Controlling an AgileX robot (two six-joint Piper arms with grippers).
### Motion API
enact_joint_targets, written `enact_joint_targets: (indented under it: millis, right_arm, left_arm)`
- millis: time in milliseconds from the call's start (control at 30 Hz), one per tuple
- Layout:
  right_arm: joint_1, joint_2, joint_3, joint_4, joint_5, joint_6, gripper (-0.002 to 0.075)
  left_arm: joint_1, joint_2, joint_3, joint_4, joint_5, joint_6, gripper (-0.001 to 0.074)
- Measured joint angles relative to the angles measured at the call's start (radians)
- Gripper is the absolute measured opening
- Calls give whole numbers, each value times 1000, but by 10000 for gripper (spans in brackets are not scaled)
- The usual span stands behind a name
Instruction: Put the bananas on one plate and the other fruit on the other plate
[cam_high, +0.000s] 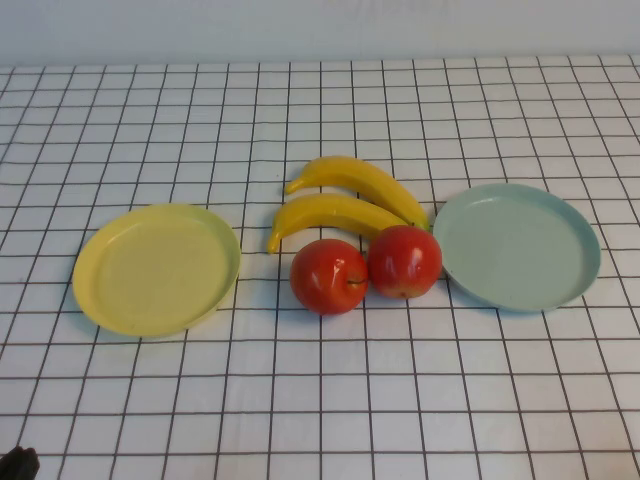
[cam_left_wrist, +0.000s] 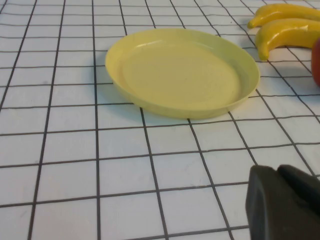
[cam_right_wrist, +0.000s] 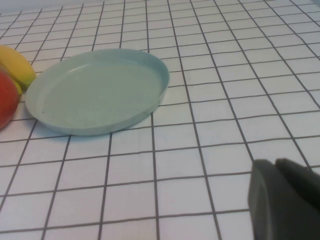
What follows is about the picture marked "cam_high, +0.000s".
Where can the yellow plastic banana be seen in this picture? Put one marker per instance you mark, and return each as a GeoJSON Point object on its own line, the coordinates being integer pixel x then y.
{"type": "Point", "coordinates": [360, 175]}
{"type": "Point", "coordinates": [325, 212]}

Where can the red apple with dark stem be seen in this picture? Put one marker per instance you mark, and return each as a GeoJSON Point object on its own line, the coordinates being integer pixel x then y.
{"type": "Point", "coordinates": [325, 280]}

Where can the red apple with yellow patch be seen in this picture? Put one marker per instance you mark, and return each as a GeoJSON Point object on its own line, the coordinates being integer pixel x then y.
{"type": "Point", "coordinates": [405, 260]}

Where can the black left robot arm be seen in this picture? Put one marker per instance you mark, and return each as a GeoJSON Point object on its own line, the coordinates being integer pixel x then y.
{"type": "Point", "coordinates": [20, 465]}

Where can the yellow round plate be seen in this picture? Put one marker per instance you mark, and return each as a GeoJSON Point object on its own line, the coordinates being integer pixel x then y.
{"type": "Point", "coordinates": [155, 270]}

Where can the light blue round plate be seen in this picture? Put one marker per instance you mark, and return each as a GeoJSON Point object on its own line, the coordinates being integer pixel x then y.
{"type": "Point", "coordinates": [515, 250]}

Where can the white grid tablecloth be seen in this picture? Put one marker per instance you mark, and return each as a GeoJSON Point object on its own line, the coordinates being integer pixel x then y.
{"type": "Point", "coordinates": [320, 400]}

